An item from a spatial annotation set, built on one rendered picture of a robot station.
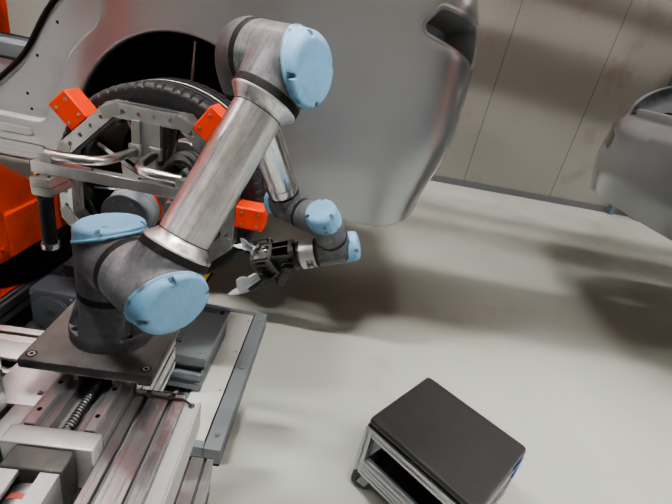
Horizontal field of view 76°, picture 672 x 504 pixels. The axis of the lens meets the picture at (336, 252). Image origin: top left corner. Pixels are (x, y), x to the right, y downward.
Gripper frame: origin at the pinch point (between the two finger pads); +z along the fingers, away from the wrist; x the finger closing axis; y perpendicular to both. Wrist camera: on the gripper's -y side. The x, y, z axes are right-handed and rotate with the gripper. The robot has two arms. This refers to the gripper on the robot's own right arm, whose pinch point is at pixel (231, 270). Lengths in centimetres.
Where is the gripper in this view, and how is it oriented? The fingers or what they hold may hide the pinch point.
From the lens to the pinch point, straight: 119.1
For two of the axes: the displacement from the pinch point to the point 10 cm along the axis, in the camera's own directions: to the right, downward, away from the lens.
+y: -2.4, -5.2, -8.2
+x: 0.4, 8.4, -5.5
